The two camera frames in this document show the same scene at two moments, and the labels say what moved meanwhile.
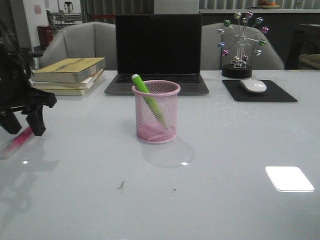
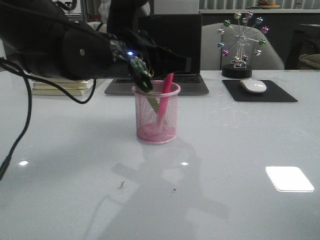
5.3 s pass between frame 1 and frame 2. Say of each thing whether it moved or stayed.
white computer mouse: stayed
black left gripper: moved
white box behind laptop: stayed
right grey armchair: stayed
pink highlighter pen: moved
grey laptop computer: stayed
